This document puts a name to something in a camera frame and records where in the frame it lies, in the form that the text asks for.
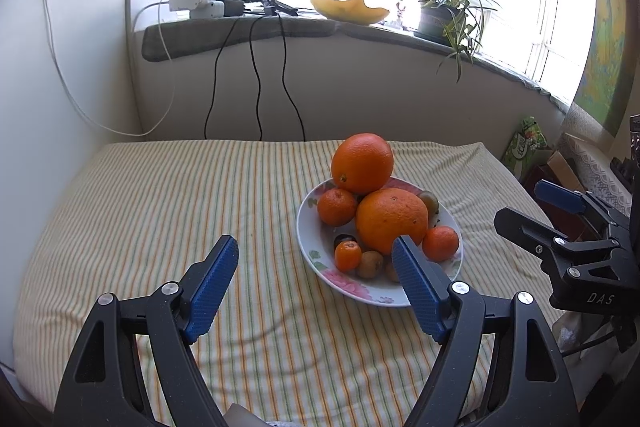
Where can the green brown kiwi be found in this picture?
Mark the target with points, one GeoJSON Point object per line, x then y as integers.
{"type": "Point", "coordinates": [431, 202]}

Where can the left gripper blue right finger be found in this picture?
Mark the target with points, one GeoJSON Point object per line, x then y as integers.
{"type": "Point", "coordinates": [527, 384]}

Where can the dark plum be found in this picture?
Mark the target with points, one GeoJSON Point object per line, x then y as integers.
{"type": "Point", "coordinates": [342, 238]}

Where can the green snack bag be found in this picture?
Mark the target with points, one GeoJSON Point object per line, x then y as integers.
{"type": "Point", "coordinates": [525, 142]}

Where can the smooth oval orange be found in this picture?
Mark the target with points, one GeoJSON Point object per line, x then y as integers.
{"type": "Point", "coordinates": [362, 164]}

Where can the brown longan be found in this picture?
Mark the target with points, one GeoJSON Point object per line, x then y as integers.
{"type": "Point", "coordinates": [390, 272]}
{"type": "Point", "coordinates": [371, 263]}

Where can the cardboard box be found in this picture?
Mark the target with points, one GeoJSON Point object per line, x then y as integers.
{"type": "Point", "coordinates": [578, 165]}

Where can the potted spider plant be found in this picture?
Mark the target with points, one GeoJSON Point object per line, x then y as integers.
{"type": "Point", "coordinates": [458, 24]}

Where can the large orange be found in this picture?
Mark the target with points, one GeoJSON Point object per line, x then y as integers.
{"type": "Point", "coordinates": [386, 214]}

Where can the small kumquat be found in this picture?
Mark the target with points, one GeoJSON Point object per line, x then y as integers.
{"type": "Point", "coordinates": [347, 256]}

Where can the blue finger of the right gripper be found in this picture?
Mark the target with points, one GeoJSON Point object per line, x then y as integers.
{"type": "Point", "coordinates": [531, 235]}
{"type": "Point", "coordinates": [560, 197]}

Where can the grey windowsill mat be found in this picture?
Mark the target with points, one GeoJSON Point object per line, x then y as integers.
{"type": "Point", "coordinates": [165, 41]}

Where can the black power adapter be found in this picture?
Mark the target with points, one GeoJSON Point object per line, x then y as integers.
{"type": "Point", "coordinates": [233, 8]}

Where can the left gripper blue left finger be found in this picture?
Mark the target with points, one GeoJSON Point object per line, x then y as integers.
{"type": "Point", "coordinates": [103, 384]}

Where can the yellow melon bowl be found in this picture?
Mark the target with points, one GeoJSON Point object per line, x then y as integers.
{"type": "Point", "coordinates": [350, 11]}

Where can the wall map poster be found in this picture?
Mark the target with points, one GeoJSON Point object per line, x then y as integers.
{"type": "Point", "coordinates": [609, 70]}

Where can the tangerine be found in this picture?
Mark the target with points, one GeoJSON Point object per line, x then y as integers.
{"type": "Point", "coordinates": [440, 244]}

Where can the tangerine edge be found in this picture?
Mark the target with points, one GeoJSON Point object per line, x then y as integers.
{"type": "Point", "coordinates": [336, 207]}

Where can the white power strip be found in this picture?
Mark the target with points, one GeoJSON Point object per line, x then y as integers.
{"type": "Point", "coordinates": [199, 9]}

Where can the striped tablecloth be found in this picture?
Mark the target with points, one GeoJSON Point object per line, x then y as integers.
{"type": "Point", "coordinates": [284, 344]}

